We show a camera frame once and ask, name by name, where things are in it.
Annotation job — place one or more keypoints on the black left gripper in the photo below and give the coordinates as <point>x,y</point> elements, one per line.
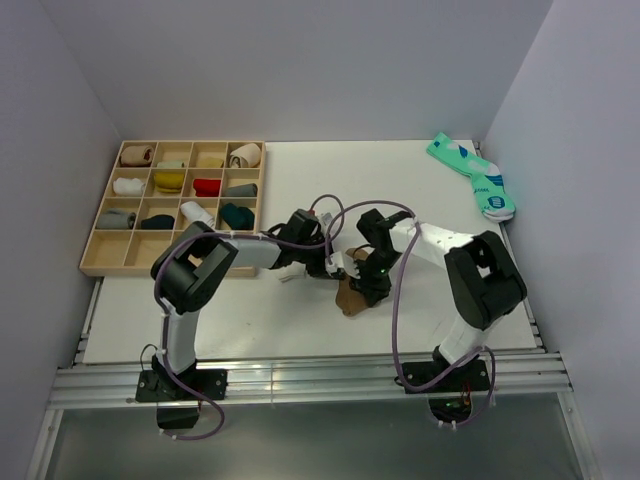
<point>319,269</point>

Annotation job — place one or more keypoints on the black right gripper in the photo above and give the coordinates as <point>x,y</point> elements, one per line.
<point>374,292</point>

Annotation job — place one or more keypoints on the tan ribbed sock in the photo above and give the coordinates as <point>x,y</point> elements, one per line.
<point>348,300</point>

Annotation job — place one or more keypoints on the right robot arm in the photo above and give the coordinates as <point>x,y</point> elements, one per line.
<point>485,283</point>

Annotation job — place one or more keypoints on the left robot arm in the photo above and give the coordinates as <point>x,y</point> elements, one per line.
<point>189,272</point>

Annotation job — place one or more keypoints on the white sock with black stripes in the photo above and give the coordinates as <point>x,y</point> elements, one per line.
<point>285,275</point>

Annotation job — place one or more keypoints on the dark teal rolled sock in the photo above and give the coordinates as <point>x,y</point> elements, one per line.
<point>237,217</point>

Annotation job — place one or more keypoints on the grey green rolled sock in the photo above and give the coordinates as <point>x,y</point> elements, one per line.
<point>249,190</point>

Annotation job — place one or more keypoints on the beige white rolled sock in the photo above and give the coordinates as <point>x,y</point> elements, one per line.
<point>245,156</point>

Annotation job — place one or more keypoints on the cream yellow rolled sock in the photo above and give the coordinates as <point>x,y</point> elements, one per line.
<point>209,162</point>

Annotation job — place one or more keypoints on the teal patterned sock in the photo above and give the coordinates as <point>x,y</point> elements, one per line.
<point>485,177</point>

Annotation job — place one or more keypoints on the navy rolled sock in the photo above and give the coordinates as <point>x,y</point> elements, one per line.
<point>158,222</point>

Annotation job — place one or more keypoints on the mustard yellow rolled sock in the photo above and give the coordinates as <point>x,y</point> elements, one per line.
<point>169,182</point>

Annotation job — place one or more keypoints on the wooden compartment tray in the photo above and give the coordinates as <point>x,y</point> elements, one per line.
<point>132,252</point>

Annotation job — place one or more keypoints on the pale green rolled sock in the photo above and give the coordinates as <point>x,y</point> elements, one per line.
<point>171,164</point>

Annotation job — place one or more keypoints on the beige rolled sock with red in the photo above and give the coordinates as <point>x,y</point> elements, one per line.
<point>136,156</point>

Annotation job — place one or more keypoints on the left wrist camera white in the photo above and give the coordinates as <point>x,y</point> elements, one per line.
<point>324,218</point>

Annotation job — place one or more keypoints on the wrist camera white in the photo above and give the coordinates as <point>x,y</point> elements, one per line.
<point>339,265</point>
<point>324,218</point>

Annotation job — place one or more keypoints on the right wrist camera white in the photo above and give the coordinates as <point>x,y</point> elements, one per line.
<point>339,265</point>

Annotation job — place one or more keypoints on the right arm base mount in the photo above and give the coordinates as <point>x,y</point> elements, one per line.
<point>460,396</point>

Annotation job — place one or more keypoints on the aluminium frame rail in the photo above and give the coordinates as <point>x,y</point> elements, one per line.
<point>299,381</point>

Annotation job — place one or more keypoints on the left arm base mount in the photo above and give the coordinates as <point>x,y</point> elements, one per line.
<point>158,388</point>

